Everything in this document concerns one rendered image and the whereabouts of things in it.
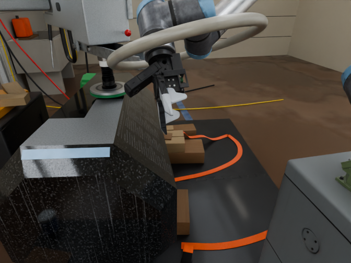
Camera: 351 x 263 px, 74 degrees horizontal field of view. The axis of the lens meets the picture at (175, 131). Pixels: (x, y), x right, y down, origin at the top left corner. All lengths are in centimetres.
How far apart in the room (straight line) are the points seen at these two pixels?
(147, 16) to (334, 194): 74
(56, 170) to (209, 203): 120
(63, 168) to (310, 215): 88
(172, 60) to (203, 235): 127
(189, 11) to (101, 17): 62
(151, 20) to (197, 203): 144
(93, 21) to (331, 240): 122
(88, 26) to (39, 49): 291
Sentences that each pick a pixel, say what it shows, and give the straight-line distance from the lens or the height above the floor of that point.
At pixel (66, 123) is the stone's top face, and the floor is 87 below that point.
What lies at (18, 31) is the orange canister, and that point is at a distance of 449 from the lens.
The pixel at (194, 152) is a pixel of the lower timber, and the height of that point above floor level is 14.
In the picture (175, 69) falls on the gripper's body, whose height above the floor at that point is 120.
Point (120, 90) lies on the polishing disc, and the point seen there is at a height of 93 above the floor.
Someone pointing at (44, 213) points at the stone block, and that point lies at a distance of 115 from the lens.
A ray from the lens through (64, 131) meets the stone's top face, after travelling 111.
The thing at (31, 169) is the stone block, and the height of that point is 80.
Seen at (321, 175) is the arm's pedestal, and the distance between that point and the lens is 92.
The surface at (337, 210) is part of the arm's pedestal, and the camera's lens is 83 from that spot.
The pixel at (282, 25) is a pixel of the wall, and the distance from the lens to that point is 744.
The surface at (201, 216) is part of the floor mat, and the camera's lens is 178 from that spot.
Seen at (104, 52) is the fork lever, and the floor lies 114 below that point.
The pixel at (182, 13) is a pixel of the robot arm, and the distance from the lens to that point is 70.
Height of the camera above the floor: 136
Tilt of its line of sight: 29 degrees down
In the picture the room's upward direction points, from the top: straight up
